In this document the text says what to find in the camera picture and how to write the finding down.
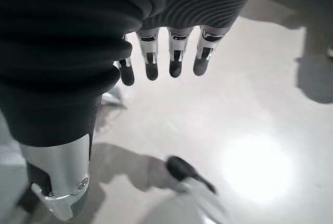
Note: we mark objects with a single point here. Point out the black robot right foot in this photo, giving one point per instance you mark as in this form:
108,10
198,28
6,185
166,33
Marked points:
182,168

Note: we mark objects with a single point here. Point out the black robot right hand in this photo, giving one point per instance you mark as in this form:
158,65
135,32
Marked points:
65,52

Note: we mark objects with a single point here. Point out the silver robot right leg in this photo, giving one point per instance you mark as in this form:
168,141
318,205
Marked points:
177,208

